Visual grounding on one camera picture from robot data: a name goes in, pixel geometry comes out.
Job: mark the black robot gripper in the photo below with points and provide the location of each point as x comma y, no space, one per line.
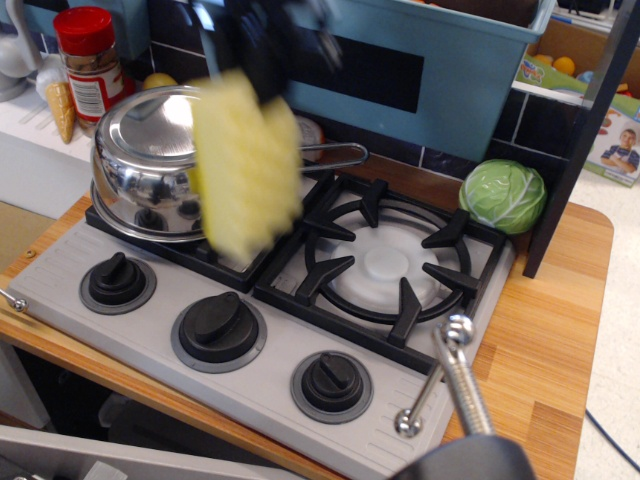
270,42

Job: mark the yellow sponge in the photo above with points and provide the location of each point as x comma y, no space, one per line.
247,171

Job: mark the stainless steel pot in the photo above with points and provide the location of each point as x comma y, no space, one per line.
151,124

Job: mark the grey toy bread slice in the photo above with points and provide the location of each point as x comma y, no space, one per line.
311,132

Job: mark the yellow toy lemon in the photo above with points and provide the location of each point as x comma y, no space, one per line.
158,80

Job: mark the red lid spice jar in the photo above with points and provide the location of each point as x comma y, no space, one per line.
87,45

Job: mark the toy ice cream cone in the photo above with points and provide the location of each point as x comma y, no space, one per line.
60,101

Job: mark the black left burner grate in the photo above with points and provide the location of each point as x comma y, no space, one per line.
152,204

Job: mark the black burner grate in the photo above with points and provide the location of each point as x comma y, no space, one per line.
380,270
152,204

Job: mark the grey toy faucet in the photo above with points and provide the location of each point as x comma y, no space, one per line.
20,56

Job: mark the black right burner grate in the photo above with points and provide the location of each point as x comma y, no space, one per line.
380,270

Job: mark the green toy cabbage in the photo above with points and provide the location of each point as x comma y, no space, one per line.
505,195

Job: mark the black left stove knob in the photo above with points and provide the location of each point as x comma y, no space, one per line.
118,285

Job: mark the black stove knob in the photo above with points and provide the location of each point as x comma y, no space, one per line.
219,334
118,285
331,387

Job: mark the black middle stove knob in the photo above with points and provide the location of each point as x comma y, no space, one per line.
219,334

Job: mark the orange toy fruit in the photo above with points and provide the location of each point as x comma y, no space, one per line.
565,65

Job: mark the toy box with boy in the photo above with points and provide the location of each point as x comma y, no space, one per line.
614,154

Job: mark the grey toy stove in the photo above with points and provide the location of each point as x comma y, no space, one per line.
322,344

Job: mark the black right stove knob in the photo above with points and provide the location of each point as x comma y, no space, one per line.
331,387

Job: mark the black vertical post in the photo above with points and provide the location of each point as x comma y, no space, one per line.
616,56

